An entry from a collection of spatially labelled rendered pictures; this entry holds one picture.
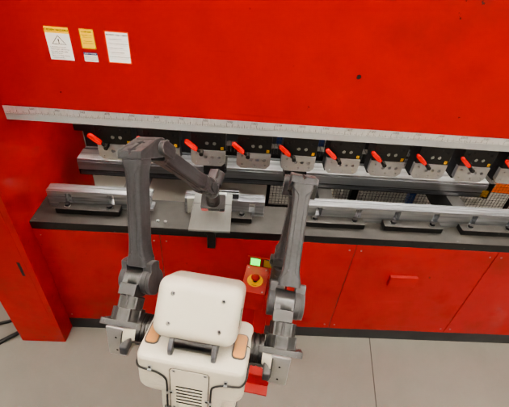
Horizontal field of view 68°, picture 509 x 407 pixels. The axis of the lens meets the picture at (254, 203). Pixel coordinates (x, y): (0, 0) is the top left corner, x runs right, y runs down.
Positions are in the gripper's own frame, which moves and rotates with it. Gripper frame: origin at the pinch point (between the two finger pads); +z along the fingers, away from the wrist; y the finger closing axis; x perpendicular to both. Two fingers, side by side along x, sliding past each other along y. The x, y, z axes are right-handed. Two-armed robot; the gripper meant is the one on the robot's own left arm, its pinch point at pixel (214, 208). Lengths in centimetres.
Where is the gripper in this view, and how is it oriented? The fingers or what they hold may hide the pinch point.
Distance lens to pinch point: 166.9
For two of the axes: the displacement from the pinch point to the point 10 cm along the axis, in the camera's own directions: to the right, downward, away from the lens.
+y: -10.0, -0.6, -0.4
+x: -0.4, 9.3, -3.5
